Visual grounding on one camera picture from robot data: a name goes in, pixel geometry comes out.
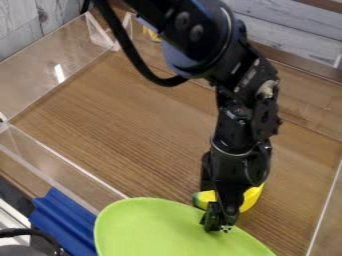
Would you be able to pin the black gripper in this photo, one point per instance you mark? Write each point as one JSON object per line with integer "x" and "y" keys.
{"x": 231, "y": 171}

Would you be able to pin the green plate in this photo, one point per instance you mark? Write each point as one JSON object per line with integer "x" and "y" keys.
{"x": 156, "y": 227}

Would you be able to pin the yellow labelled tin can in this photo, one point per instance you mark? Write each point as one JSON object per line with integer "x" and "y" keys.
{"x": 153, "y": 36}

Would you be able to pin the yellow toy banana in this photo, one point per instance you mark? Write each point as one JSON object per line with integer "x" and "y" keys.
{"x": 201, "y": 198}

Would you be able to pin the clear acrylic corner bracket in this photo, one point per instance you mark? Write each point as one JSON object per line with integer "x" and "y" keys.
{"x": 101, "y": 36}

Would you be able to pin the blue plastic block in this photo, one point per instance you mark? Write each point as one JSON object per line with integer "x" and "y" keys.
{"x": 67, "y": 221}

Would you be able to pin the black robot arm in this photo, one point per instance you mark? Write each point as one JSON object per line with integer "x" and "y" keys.
{"x": 205, "y": 46}

